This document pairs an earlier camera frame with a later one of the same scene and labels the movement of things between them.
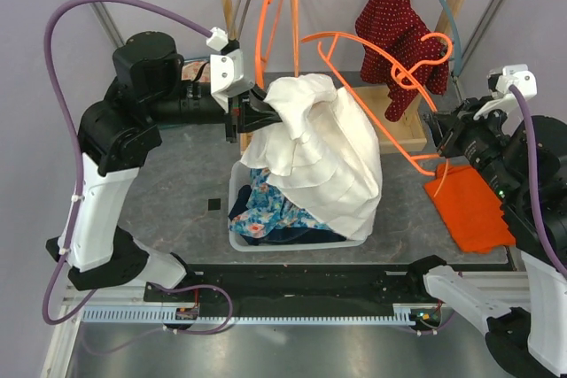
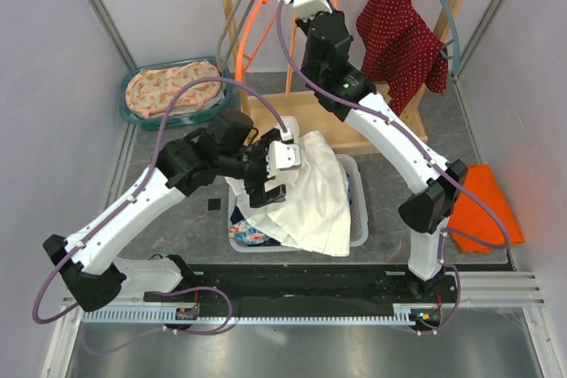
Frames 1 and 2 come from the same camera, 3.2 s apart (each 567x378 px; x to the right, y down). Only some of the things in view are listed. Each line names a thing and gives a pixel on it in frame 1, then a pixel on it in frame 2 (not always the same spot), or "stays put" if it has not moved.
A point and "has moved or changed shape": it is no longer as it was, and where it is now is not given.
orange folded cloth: (471, 211) stays put
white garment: (323, 162) → (315, 216)
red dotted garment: (399, 50) stays put
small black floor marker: (214, 204) stays put
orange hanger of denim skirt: (273, 3) has moved or changed shape
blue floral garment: (268, 212) → (244, 230)
